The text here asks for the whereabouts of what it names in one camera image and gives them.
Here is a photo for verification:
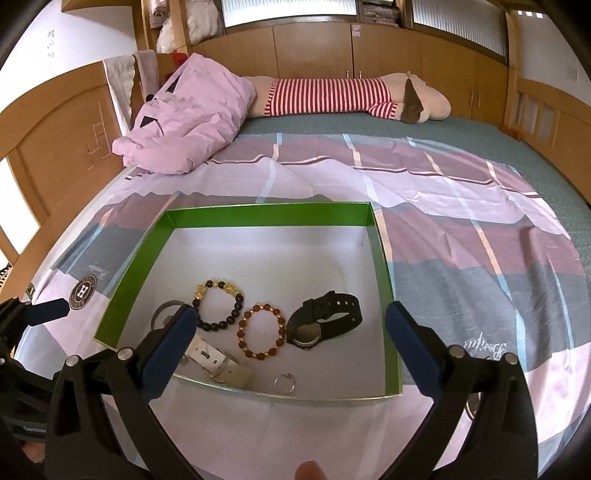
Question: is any white wrist watch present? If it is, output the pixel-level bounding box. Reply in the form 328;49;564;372
185;335;252;389

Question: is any person's left hand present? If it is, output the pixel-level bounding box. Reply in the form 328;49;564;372
22;442;46;464

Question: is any large silver bangle ring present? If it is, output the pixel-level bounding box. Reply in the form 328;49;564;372
150;299;188;331

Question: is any black wrist watch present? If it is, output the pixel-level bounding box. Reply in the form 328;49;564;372
287;290;363;349

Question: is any wooden headboard cabinet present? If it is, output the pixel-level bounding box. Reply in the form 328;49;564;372
192;21;509;125

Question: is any grey hanging towel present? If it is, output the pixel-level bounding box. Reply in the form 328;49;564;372
102;50;159;135

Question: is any pink crumpled quilt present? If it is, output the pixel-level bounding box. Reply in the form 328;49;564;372
112;53;256;175

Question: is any patchwork bed sheet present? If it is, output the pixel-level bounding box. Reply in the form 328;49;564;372
16;115;590;470

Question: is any small silver ring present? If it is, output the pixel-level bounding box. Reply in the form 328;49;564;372
272;372;297;395

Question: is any green cardboard box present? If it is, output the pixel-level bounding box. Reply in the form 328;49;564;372
95;202;402;402

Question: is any striped plush toy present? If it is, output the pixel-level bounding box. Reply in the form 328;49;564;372
247;72;452;124

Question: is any black and gold bead bracelet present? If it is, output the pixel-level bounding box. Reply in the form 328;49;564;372
190;278;246;333

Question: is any person's right hand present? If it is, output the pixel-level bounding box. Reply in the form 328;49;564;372
294;460;327;480

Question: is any amber bead bracelet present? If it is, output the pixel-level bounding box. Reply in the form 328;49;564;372
235;302;288;362

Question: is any wooden door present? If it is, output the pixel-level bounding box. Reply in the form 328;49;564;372
1;62;123;300

